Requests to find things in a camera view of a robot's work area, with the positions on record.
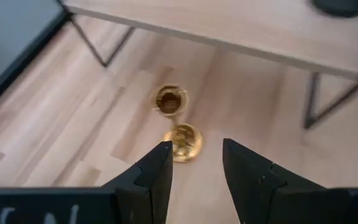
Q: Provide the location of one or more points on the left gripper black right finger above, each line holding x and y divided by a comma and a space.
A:
259, 193

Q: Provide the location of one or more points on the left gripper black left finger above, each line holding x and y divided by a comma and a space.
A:
141, 193

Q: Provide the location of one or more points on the gold candlestick holder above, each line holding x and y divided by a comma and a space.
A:
185, 140

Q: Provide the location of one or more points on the black candlestick holder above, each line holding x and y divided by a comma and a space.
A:
340, 7

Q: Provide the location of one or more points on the wooden shelf with black frame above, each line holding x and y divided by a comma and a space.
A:
228, 25

